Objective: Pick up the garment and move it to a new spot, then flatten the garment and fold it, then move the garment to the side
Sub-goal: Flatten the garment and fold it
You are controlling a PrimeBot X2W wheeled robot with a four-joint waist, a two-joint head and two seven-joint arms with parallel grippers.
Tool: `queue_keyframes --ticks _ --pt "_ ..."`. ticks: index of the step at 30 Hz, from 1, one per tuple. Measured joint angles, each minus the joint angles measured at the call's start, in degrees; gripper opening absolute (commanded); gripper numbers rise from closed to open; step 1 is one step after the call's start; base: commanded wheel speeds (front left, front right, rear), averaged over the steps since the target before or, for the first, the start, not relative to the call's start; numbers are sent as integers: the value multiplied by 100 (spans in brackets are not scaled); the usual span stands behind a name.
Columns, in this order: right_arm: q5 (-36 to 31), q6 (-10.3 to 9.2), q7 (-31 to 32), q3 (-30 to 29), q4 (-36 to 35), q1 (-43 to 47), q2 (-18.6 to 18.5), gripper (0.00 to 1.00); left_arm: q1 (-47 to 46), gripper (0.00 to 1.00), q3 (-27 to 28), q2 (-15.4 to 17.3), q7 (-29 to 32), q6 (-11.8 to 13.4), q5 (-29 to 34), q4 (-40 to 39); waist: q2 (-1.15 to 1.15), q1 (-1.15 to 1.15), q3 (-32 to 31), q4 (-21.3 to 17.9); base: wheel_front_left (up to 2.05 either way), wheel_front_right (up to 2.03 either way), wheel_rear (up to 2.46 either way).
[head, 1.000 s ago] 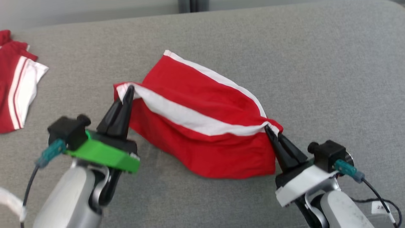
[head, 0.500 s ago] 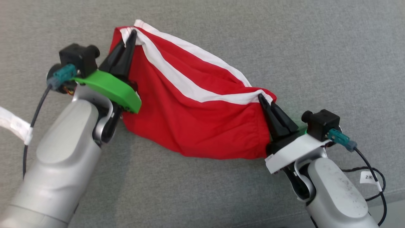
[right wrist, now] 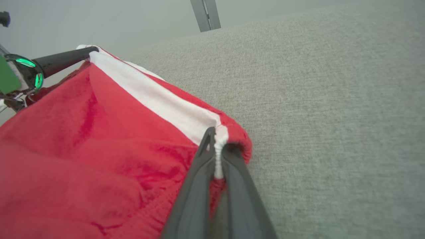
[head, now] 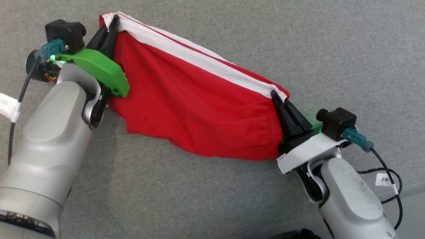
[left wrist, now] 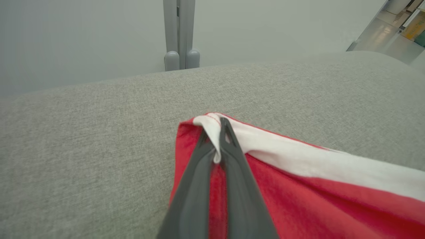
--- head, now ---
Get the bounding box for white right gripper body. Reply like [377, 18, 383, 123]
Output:
[277, 128, 342, 175]

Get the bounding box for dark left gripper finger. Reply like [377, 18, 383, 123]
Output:
[85, 27, 110, 50]
[100, 14, 121, 59]

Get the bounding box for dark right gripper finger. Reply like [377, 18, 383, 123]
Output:
[286, 100, 313, 133]
[270, 90, 298, 142]

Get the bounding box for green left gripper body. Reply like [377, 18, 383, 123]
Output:
[26, 49, 130, 98]

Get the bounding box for red shorts white stripes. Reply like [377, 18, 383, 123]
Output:
[99, 12, 290, 161]

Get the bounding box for teal left cable connector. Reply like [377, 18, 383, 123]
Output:
[36, 39, 65, 62]

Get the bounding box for teal cable connector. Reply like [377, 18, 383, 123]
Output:
[343, 128, 374, 153]
[36, 39, 65, 62]

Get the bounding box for teal right cable connector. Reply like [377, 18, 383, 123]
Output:
[343, 128, 374, 153]

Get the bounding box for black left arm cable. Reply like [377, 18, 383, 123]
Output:
[7, 56, 42, 166]

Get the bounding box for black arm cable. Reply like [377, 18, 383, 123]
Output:
[357, 148, 404, 230]
[7, 56, 42, 166]

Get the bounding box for white right cable label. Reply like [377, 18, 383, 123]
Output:
[375, 173, 394, 187]

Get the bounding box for white cable label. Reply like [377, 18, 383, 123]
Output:
[375, 173, 394, 187]
[0, 93, 22, 123]

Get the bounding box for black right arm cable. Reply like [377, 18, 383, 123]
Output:
[357, 148, 404, 230]

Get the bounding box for white left cable label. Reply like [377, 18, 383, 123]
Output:
[0, 93, 22, 123]

